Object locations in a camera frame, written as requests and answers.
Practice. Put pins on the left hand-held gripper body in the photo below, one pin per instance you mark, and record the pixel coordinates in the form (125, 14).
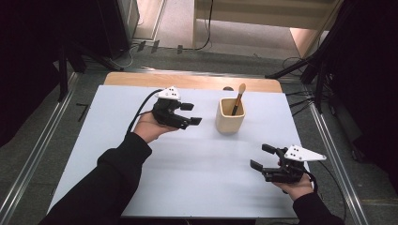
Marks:
(167, 114)

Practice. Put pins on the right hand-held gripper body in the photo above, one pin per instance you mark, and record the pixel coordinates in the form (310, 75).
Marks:
(287, 173)

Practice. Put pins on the beige square cup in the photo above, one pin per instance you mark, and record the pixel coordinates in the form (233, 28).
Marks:
(229, 123)

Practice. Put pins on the person's right hand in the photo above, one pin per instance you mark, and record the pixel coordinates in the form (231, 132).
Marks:
(297, 189)

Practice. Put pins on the person's left hand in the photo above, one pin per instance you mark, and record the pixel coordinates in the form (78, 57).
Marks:
(150, 128)

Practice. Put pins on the white table mat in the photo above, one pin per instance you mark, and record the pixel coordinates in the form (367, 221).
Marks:
(200, 175)

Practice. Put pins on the black tripod stand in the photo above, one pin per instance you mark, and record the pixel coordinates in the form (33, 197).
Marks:
(319, 90)

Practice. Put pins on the black cabinet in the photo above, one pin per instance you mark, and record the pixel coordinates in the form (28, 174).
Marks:
(112, 28)

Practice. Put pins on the black metal stand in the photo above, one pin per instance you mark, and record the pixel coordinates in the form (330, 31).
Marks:
(63, 75)

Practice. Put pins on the light wooden furniture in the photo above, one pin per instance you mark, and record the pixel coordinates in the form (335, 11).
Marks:
(266, 14)

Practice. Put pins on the dark curtain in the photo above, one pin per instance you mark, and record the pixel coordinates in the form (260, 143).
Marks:
(372, 78)
(25, 62)

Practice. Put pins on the aluminium floor rail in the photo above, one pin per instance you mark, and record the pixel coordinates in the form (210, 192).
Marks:
(37, 153)
(339, 168)

